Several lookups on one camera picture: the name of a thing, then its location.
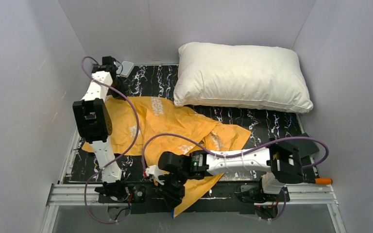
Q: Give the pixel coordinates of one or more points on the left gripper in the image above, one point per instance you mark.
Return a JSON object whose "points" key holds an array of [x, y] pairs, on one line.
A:
{"points": [[113, 85]]}

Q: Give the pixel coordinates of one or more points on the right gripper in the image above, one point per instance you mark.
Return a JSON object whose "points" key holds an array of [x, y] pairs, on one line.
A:
{"points": [[174, 185]]}

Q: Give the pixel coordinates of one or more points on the yellow and blue pillowcase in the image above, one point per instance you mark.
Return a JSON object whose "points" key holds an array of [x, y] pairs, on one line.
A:
{"points": [[160, 116]]}

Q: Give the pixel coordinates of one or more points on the white pillow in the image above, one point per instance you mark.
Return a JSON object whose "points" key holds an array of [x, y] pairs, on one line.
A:
{"points": [[246, 76]]}

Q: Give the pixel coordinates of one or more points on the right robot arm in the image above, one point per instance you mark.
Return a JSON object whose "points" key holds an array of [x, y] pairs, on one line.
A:
{"points": [[280, 161]]}

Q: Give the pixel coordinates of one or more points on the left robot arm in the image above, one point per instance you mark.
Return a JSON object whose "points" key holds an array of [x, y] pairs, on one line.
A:
{"points": [[93, 121]]}

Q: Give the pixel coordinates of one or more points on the small white box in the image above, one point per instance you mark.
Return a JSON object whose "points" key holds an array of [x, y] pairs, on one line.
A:
{"points": [[125, 69]]}

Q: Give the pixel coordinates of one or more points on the black plate on table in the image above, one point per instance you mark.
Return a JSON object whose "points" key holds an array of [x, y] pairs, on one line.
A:
{"points": [[305, 147]]}

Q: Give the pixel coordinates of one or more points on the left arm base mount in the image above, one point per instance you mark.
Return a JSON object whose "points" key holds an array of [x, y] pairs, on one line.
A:
{"points": [[121, 191]]}

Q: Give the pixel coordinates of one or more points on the aluminium frame rail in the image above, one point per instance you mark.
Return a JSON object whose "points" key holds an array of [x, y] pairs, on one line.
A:
{"points": [[65, 209]]}

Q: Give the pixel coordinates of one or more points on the orange handled tool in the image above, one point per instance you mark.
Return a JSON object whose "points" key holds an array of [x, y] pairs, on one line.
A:
{"points": [[320, 181]]}

